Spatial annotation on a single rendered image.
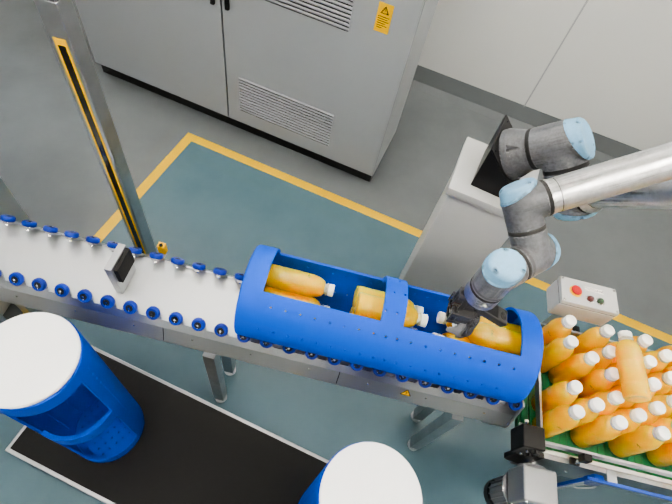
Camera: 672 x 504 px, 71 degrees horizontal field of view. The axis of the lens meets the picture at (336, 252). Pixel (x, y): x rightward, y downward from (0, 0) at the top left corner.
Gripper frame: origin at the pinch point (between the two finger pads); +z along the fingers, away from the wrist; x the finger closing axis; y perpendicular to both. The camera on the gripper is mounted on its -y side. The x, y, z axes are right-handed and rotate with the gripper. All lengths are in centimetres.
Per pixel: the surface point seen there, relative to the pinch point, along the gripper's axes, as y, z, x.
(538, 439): -31.7, 16.7, 21.3
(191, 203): 136, 116, -102
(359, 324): 30.1, -4.1, 8.6
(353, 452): 23.4, 13.0, 38.3
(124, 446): 109, 100, 41
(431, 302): 6.6, 10.8, -12.7
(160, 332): 91, 29, 13
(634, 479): -69, 27, 23
